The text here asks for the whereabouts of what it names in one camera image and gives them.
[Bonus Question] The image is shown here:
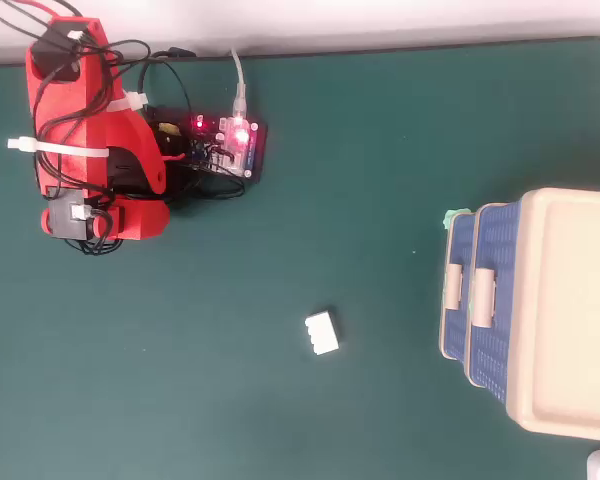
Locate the beige plastic drawer cabinet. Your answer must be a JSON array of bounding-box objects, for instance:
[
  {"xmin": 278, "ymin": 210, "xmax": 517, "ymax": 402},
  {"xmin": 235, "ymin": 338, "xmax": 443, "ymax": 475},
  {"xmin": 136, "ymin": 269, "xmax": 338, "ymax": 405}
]
[{"xmin": 504, "ymin": 187, "xmax": 600, "ymax": 444}]

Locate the blue drawer with beige handle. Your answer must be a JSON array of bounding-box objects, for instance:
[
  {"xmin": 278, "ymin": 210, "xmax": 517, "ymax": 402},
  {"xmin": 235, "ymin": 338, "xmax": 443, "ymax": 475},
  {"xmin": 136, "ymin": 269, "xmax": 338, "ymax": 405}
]
[
  {"xmin": 438, "ymin": 211, "xmax": 478, "ymax": 362},
  {"xmin": 467, "ymin": 201, "xmax": 524, "ymax": 405}
]

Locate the circuit board with red LED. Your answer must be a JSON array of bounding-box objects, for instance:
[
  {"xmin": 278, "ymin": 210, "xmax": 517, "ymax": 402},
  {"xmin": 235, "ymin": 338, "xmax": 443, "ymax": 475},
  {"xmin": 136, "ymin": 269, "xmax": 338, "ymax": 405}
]
[{"xmin": 217, "ymin": 115, "xmax": 260, "ymax": 180}]

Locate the green tape piece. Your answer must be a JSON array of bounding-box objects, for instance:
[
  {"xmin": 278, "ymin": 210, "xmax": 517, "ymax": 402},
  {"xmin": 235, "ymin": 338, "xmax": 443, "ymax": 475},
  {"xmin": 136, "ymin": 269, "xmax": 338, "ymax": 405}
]
[{"xmin": 442, "ymin": 207, "xmax": 474, "ymax": 231}]

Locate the white USB cable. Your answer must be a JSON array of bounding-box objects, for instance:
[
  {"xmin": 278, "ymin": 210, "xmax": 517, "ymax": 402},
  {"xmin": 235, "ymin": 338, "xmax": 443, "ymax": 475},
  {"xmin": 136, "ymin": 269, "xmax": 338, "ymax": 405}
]
[{"xmin": 229, "ymin": 46, "xmax": 250, "ymax": 121}]

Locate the black controller base plate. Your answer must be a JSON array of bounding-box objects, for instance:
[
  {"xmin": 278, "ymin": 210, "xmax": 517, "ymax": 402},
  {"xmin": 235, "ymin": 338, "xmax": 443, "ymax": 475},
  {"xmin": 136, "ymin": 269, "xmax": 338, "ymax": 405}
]
[{"xmin": 147, "ymin": 105, "xmax": 270, "ymax": 185}]

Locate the green table mat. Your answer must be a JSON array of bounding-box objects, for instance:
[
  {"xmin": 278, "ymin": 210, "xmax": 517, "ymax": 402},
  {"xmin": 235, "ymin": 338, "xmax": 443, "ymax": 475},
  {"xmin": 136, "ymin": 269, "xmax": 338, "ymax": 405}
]
[{"xmin": 0, "ymin": 35, "xmax": 600, "ymax": 480}]

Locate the black power cable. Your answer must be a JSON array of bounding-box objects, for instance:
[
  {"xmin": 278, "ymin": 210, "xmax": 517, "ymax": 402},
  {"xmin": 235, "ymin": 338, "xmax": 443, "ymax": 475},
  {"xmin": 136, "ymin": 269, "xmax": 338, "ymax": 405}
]
[{"xmin": 138, "ymin": 46, "xmax": 198, "ymax": 121}]

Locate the white toy brick cube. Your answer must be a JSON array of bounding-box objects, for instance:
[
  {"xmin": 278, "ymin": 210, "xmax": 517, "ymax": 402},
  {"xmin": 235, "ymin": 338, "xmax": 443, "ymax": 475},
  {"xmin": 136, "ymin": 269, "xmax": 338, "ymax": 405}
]
[{"xmin": 304, "ymin": 309, "xmax": 343, "ymax": 357}]

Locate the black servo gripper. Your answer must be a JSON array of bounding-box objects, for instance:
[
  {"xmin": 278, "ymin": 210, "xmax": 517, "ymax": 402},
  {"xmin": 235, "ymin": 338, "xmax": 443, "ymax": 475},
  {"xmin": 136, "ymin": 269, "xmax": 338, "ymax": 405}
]
[{"xmin": 39, "ymin": 194, "xmax": 172, "ymax": 242}]

